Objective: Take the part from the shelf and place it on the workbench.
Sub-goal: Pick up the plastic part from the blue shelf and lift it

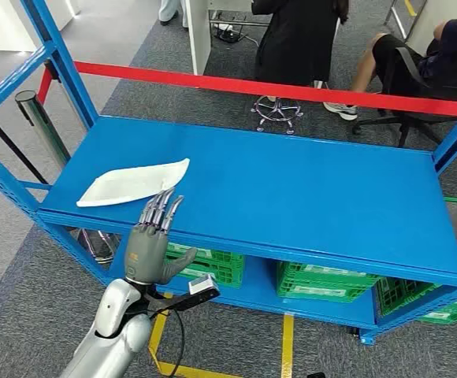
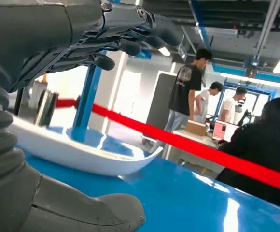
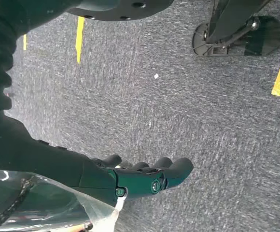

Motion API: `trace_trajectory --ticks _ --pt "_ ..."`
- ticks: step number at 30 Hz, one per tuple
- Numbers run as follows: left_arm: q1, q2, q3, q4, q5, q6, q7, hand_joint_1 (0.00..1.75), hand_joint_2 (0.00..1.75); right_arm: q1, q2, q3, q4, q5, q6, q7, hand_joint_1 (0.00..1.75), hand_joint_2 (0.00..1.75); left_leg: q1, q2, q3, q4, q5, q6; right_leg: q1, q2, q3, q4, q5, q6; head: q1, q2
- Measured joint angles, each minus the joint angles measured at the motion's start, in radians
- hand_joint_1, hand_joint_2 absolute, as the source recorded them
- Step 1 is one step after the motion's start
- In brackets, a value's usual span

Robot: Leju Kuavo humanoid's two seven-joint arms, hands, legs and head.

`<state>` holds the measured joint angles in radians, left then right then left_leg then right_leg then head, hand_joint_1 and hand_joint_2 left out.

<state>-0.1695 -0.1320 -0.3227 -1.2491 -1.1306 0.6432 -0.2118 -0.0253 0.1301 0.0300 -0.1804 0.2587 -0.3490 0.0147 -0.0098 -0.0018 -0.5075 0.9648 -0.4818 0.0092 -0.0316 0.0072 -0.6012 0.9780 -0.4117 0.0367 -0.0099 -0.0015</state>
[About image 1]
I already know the chrome stanchion post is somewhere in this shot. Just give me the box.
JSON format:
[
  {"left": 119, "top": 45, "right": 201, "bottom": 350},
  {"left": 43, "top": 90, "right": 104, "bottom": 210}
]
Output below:
[{"left": 14, "top": 90, "right": 122, "bottom": 265}]

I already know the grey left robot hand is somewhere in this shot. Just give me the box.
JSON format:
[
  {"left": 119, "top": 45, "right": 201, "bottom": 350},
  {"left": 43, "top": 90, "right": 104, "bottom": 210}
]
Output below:
[{"left": 124, "top": 187, "right": 199, "bottom": 287}]

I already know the blue metal shelf rack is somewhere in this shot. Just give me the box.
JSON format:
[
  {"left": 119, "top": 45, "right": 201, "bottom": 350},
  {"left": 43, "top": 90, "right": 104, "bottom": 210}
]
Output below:
[{"left": 0, "top": 0, "right": 457, "bottom": 347}]

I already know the black stanchion post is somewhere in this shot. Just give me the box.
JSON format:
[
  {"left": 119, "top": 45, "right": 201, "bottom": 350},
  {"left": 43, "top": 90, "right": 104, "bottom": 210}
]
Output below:
[{"left": 0, "top": 100, "right": 51, "bottom": 186}]

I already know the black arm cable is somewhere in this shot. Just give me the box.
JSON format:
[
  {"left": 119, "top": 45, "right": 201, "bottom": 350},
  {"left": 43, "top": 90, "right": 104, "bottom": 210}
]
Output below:
[{"left": 147, "top": 307, "right": 185, "bottom": 378}]

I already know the white curved plastic part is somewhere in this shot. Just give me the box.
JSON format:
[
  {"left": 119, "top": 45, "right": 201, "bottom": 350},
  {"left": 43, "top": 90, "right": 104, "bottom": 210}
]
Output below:
[{"left": 76, "top": 158, "right": 190, "bottom": 208}]

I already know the red barrier belt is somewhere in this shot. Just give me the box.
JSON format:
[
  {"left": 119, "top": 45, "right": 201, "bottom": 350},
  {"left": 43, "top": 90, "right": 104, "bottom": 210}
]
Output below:
[{"left": 37, "top": 61, "right": 457, "bottom": 118}]

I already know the white lit plinth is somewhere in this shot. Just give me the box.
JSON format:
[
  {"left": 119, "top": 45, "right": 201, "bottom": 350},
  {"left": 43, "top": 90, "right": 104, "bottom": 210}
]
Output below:
[{"left": 0, "top": 0, "right": 82, "bottom": 54}]

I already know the black office chair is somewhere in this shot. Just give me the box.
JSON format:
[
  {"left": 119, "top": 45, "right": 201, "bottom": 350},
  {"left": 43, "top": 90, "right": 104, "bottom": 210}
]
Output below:
[{"left": 352, "top": 44, "right": 457, "bottom": 149}]

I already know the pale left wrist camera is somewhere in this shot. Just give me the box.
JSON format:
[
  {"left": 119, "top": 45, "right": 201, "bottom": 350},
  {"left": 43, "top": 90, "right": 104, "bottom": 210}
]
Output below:
[{"left": 188, "top": 275, "right": 221, "bottom": 299}]

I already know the chrome stool base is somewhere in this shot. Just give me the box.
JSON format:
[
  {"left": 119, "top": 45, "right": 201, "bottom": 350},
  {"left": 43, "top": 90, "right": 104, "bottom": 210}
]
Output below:
[{"left": 251, "top": 96, "right": 304, "bottom": 135}]

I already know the black power strip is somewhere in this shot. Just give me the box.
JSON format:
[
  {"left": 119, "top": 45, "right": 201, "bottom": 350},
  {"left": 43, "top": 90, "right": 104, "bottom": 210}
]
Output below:
[{"left": 212, "top": 23, "right": 249, "bottom": 44}]

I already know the person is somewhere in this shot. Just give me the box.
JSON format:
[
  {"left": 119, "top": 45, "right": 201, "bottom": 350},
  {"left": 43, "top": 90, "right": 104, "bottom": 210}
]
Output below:
[
  {"left": 158, "top": 0, "right": 190, "bottom": 28},
  {"left": 251, "top": 0, "right": 349, "bottom": 90},
  {"left": 322, "top": 13, "right": 457, "bottom": 122}
]

